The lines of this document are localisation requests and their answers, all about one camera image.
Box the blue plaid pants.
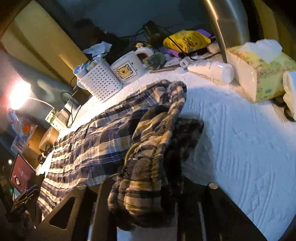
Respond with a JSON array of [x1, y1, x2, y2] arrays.
[[37, 80, 204, 230]]

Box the red screen tablet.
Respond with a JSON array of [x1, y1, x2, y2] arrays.
[[10, 153, 35, 193]]

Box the white textured tablecloth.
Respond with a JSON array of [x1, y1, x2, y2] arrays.
[[60, 73, 295, 240]]

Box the brown lidded food container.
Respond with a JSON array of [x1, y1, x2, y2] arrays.
[[39, 126, 59, 151]]

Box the orange chips bag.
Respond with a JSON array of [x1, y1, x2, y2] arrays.
[[6, 108, 37, 154]]

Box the green white small box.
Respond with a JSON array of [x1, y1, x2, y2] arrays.
[[45, 108, 67, 132]]

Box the white charger plug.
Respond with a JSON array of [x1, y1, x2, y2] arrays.
[[64, 100, 78, 114]]

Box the white desk lamp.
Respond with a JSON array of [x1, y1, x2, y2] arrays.
[[8, 80, 54, 110]]

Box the white tube bottle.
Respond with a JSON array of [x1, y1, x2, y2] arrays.
[[187, 60, 234, 83]]

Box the floral tissue box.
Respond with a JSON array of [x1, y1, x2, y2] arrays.
[[225, 39, 295, 102]]

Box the white perforated basket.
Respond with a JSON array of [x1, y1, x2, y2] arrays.
[[73, 58, 122, 102]]

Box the white bear mug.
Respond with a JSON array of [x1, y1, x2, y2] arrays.
[[110, 47, 154, 84]]

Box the yellow snack bag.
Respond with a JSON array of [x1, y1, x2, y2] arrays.
[[163, 30, 211, 54]]

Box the yellow curtain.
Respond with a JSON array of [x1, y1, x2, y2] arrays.
[[1, 1, 87, 86]]

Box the steel thermos bottle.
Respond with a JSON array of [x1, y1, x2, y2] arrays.
[[202, 0, 250, 63]]

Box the coiled black cable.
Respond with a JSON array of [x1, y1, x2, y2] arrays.
[[37, 143, 55, 165]]

